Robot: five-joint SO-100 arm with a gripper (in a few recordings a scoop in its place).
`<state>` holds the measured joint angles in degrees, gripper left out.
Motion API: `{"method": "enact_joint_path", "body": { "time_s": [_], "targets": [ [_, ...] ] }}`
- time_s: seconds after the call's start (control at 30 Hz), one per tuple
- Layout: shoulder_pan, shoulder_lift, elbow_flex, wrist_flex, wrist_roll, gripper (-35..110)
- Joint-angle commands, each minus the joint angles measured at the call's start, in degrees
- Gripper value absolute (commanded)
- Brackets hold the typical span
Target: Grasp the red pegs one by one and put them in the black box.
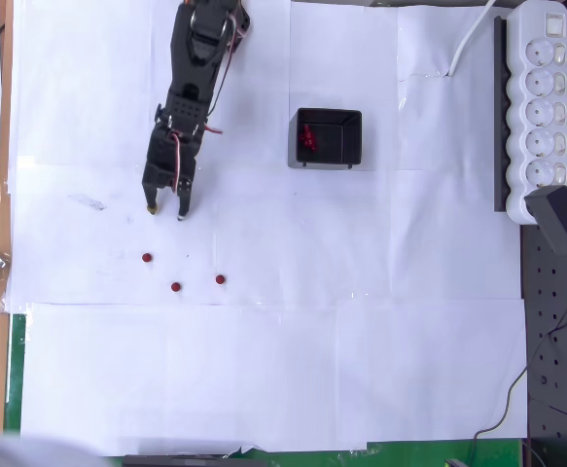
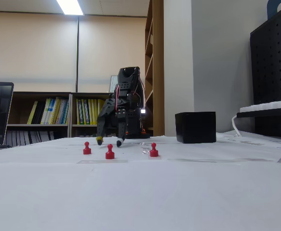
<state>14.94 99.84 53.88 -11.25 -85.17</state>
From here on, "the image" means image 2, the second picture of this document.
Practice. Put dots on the black pegboard shelf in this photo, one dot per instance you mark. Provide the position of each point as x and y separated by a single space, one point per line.
265 113

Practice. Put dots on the grey file binder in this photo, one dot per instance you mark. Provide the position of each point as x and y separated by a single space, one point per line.
23 137
14 138
19 137
9 138

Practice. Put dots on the white power strip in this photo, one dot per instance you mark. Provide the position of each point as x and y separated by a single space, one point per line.
268 104

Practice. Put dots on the dark blue rounded panel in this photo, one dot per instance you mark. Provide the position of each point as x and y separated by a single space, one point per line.
271 9

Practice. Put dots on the yellow white book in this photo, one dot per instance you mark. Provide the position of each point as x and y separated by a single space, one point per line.
46 111
54 110

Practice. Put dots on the white blue book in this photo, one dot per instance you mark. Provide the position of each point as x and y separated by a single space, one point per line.
63 111

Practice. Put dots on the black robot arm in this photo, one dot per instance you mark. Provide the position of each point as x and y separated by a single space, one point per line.
130 77

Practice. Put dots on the black book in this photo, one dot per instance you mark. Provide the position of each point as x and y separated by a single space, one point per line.
39 114

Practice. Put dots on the low wooden bookshelf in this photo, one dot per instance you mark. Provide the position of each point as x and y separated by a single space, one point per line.
58 94

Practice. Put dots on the ceiling light panel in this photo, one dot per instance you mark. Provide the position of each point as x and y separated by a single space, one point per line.
70 7

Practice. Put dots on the black pegboard panel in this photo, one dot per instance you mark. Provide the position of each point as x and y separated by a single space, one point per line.
270 72

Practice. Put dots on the red pawn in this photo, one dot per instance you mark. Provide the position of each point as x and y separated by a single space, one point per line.
110 154
87 150
153 152

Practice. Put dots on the beige roller blind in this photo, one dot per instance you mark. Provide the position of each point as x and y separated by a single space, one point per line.
29 45
106 45

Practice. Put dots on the black open box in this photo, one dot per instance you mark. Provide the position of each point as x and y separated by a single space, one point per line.
195 127

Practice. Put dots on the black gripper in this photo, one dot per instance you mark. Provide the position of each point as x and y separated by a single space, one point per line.
109 112

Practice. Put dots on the tall wooden bookshelf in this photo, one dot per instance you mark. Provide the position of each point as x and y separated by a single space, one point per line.
158 60

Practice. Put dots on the slim yellow binder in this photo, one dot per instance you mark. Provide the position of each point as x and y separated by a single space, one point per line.
31 113

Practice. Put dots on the white paper table cover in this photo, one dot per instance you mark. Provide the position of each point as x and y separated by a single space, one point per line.
130 192

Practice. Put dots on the framed certificate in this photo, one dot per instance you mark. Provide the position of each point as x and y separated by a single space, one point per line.
113 84

